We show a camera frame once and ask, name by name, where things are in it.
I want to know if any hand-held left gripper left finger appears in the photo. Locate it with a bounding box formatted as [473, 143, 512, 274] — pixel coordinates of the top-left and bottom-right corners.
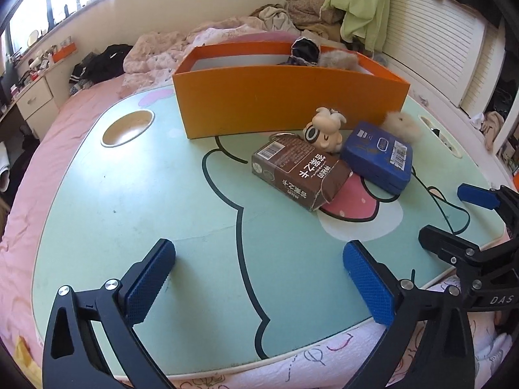
[42, 238, 177, 389]

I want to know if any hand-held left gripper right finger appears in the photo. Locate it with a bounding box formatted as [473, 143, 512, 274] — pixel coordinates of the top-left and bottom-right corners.
[343, 240, 476, 389]

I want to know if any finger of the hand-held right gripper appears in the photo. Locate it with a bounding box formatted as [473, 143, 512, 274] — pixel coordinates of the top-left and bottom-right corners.
[457, 183, 519, 236]
[419, 225, 487, 270]

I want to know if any cream fur pom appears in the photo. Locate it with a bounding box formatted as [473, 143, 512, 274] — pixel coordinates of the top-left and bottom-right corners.
[382, 111, 421, 143]

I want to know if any blue tin box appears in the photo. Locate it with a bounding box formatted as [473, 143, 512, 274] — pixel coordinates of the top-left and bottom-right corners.
[340, 121, 414, 195]

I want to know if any brown milk carton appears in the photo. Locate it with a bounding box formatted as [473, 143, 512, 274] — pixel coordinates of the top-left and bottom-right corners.
[251, 132, 353, 212]

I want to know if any cream plush toy figure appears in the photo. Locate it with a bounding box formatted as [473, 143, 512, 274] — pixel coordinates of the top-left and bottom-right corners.
[303, 107, 348, 154]

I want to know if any orange cardboard box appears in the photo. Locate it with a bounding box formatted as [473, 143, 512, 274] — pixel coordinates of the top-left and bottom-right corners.
[172, 41, 411, 140]

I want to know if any black lace scrunchie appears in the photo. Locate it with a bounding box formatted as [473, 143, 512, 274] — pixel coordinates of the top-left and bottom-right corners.
[278, 37, 321, 66]

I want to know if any green cartoon desktop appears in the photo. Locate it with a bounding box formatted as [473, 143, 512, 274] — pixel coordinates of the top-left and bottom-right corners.
[31, 89, 507, 377]

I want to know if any beige cloth on shelf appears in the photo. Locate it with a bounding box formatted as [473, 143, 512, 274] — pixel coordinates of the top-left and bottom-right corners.
[480, 111, 505, 152]

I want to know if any white rose print quilt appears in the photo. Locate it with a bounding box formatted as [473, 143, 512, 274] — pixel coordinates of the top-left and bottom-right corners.
[170, 276, 519, 389]

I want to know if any white louvred door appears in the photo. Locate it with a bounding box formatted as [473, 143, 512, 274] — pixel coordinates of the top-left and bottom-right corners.
[381, 0, 487, 110]

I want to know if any white bedside cabinet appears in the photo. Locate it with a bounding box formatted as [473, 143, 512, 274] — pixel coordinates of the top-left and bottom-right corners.
[16, 65, 61, 138]

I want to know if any black clothes pile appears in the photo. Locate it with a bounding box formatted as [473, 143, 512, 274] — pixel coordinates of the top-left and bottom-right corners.
[68, 44, 134, 96]

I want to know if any cream floral quilt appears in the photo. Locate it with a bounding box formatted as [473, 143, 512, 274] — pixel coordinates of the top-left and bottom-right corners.
[123, 18, 293, 90]

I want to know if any light green garment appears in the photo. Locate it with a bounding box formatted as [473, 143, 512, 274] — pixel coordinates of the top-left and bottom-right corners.
[320, 0, 390, 51]

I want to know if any orange tray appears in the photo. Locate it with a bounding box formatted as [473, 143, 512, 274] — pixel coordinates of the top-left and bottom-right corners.
[53, 42, 78, 63]

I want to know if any beige clothes pile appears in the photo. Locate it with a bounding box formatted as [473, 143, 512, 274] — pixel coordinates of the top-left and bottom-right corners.
[249, 0, 345, 41]

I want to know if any black cable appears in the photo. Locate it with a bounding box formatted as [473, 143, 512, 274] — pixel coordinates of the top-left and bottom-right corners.
[407, 164, 471, 238]

